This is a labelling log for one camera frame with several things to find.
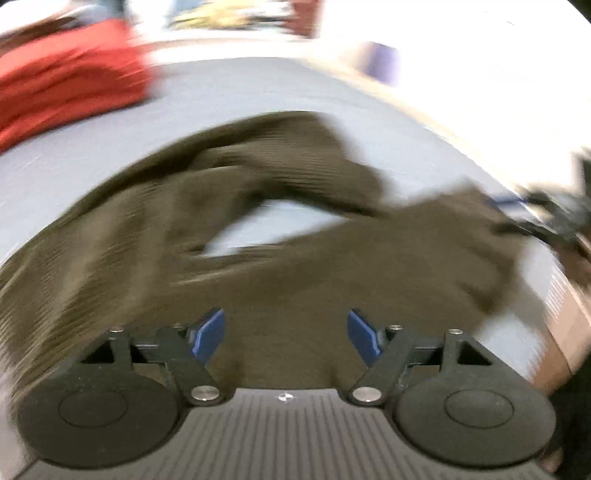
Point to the grey quilted mat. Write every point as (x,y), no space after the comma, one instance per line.
(83,166)

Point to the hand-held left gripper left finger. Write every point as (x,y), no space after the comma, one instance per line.
(210,333)

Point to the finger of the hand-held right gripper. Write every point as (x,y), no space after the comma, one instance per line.
(524,229)
(510,200)

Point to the red folded cloth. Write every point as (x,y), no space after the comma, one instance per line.
(64,78)

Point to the purple object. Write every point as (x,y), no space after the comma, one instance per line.
(384,62)

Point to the yellow patterned cloth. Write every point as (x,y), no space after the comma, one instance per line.
(207,14)

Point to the dark red cloth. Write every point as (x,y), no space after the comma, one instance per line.
(305,16)

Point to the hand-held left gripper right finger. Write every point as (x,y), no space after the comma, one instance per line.
(364,334)

